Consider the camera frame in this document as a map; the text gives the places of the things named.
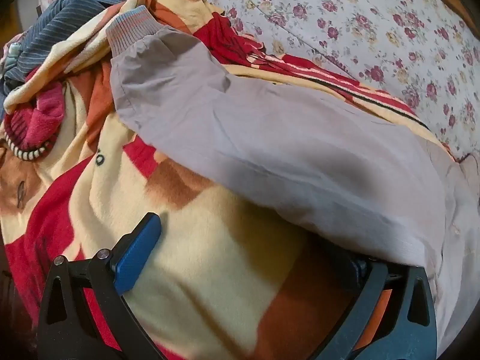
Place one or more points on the floral bed sheet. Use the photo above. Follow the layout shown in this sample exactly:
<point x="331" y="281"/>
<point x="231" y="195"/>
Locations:
<point x="356" y="26"/>

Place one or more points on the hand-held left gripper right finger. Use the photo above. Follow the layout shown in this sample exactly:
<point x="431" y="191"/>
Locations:
<point x="375" y="288"/>

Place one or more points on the blue striped cloth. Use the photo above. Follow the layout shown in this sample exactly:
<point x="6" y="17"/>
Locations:
<point x="56" y="26"/>

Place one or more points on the grey jacket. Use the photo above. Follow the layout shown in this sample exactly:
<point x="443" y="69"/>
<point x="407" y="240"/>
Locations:
<point x="270" y="131"/>

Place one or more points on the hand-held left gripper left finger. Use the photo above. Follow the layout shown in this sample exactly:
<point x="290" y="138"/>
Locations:
<point x="137" y="249"/>

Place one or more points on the red cream orange printed blanket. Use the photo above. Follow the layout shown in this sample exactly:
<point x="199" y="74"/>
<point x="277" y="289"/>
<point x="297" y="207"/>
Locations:
<point x="210" y="270"/>

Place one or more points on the pink knitted cloth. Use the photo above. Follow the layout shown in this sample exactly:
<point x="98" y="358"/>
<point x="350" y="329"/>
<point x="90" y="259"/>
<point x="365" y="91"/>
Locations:
<point x="35" y="123"/>

